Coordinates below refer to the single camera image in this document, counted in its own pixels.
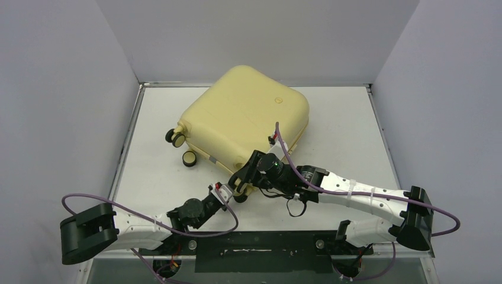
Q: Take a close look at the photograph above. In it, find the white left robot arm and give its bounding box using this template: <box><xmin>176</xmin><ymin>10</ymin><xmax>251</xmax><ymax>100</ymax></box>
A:
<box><xmin>60</xmin><ymin>186</ymin><xmax>233</xmax><ymax>265</ymax></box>

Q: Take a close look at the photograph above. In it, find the yellow suitcase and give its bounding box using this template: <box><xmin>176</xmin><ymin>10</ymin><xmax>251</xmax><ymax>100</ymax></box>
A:
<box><xmin>165</xmin><ymin>64</ymin><xmax>311</xmax><ymax>204</ymax></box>

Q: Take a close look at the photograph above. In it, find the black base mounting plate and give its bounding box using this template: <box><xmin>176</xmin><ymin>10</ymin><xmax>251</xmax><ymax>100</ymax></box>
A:
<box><xmin>141</xmin><ymin>230</ymin><xmax>374</xmax><ymax>273</ymax></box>

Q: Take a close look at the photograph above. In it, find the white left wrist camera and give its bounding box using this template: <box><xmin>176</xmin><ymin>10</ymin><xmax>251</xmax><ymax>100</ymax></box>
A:
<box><xmin>209</xmin><ymin>182</ymin><xmax>234</xmax><ymax>205</ymax></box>

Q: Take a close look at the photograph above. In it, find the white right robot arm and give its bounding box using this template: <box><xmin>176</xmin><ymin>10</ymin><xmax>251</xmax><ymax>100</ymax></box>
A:
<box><xmin>229</xmin><ymin>150</ymin><xmax>434</xmax><ymax>253</ymax></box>

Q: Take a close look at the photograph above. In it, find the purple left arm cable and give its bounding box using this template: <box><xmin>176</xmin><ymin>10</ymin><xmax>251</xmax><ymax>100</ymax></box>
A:
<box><xmin>61</xmin><ymin>182</ymin><xmax>240</xmax><ymax>284</ymax></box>

